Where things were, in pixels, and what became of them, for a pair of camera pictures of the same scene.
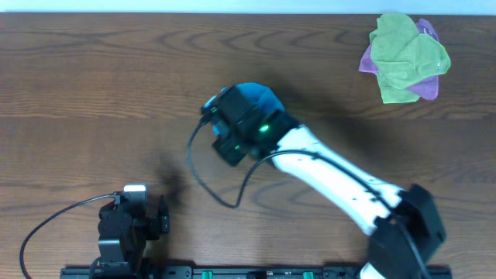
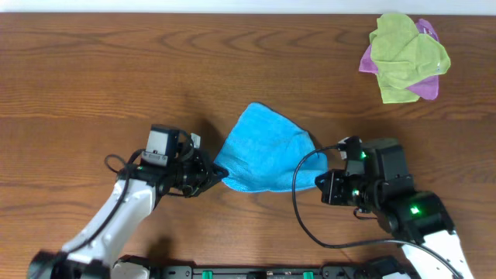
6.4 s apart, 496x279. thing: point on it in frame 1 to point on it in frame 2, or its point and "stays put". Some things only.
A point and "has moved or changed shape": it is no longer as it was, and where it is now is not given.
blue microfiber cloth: (257, 94) has moved or changed shape
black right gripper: (220, 149) to (331, 194)
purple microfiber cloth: (428, 89) stays put
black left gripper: (156, 223) to (200, 173)
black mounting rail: (233, 273) stays put
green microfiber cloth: (403, 57) stays put
